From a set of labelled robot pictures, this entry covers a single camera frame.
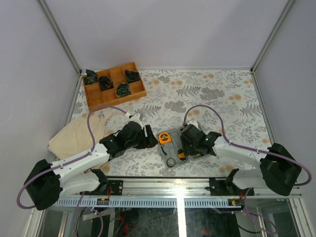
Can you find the dark rolled item far left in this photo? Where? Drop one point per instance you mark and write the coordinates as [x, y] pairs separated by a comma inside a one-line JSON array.
[[91, 77]]

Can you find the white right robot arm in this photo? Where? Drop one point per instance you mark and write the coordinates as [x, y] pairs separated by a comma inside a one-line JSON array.
[[273, 168]]

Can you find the beige cloth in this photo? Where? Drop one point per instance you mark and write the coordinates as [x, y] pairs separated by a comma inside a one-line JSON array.
[[75, 138]]

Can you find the black tape roll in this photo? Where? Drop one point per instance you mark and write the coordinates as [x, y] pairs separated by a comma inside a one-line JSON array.
[[171, 162]]

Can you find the dark rolled item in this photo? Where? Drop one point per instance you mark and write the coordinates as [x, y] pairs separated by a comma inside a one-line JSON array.
[[122, 90], [91, 77], [105, 83], [132, 76]]

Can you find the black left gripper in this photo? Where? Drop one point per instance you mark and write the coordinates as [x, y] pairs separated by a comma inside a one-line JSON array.
[[148, 141]]

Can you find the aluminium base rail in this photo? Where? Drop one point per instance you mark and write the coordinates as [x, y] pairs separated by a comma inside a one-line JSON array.
[[160, 192]]

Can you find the orange tape measure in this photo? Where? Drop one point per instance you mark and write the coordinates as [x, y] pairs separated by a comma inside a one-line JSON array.
[[164, 138]]

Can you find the wooden compartment tray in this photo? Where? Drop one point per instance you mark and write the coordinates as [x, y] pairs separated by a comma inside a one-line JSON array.
[[95, 97]]

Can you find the grey plastic tool case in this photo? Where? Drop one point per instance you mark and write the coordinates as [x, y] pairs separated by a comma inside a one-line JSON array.
[[172, 148]]

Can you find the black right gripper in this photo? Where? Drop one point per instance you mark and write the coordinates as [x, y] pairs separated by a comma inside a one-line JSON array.
[[188, 151]]

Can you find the dark rolled item centre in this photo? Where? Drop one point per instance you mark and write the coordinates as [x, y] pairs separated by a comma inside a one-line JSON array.
[[122, 90]]

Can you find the orange hex key set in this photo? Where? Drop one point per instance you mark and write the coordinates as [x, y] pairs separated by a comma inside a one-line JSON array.
[[181, 155]]

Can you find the dark rolled item back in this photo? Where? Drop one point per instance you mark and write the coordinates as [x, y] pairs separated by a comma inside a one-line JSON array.
[[132, 76]]

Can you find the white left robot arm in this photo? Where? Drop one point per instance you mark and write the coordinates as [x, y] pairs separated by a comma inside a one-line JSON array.
[[47, 182]]

